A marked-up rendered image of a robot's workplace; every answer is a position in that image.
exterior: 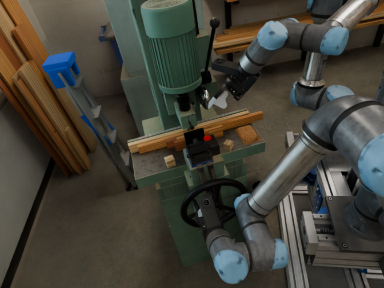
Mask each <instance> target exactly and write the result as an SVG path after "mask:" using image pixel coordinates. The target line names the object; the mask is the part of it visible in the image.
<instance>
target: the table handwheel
mask: <svg viewBox="0 0 384 288"><path fill-rule="evenodd" d="M221 186H233V187H236V188H237V189H238V190H239V191H240V192H241V195H242V194H247V193H248V192H247V189H246V187H245V186H244V184H242V183H241V182H240V181H237V180H234V179H230V178H220V179H214V180H211V181H208V182H205V183H203V184H201V185H199V186H197V187H196V188H194V189H193V190H192V191H191V192H189V193H188V195H187V196H186V197H185V198H184V200H183V202H182V204H181V208H180V214H181V217H182V219H183V220H184V221H185V222H186V223H187V224H188V225H190V226H193V227H198V228H201V227H200V226H199V225H198V224H196V221H195V220H194V219H192V218H194V217H195V215H196V213H192V214H190V215H188V214H187V208H188V206H189V204H190V202H191V201H192V200H193V199H194V198H195V197H196V196H197V195H199V194H200V193H202V192H204V191H206V190H208V189H209V192H208V193H207V194H206V195H210V196H212V198H213V201H214V204H215V207H216V208H217V209H219V210H220V211H221V210H222V209H225V210H229V211H231V212H229V213H228V214H226V215H224V216H223V217H222V221H221V222H222V223H225V222H227V221H229V220H231V219H232V218H234V217H235V216H236V213H235V208H233V207H228V206H225V205H223V204H222V202H221V199H220V197H219V193H220V190H221ZM213 187H217V189H216V193H214V190H213Z"/></svg>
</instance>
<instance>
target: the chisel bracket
mask: <svg viewBox="0 0 384 288"><path fill-rule="evenodd" d="M174 106H175V112H176V114H177V117H178V119H179V122H180V124H181V127H182V129H183V130H184V129H188V128H190V125H189V123H188V121H190V122H191V124H192V125H193V126H194V127H195V126H197V118H196V113H195V111H194V109H193V107H192V105H191V104H190V106H191V109H190V110H189V111H184V112H183V111H180V110H179V106H178V103H177V101H175V102H174Z"/></svg>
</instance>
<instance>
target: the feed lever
mask: <svg viewBox="0 0 384 288"><path fill-rule="evenodd" d="M219 25H220V20H219V19H218V18H217V17H214V18H212V19H211V20H210V26H211V27H212V30H211V36H210V42H209V49H208V53H207V59H206V66H205V70H204V71H202V72H201V78H202V82H201V85H205V84H208V83H211V82H212V78H211V74H210V72H209V71H208V68H209V62H210V56H211V51H212V46H213V41H214V36H215V30H216V28H218V27H219Z"/></svg>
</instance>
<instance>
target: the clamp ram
mask: <svg viewBox="0 0 384 288"><path fill-rule="evenodd" d="M204 136H205V134H204V129H203V128H200V129H196V130H192V131H188V132H186V133H184V138H185V143H186V145H189V144H192V143H196V142H199V141H203V140H204Z"/></svg>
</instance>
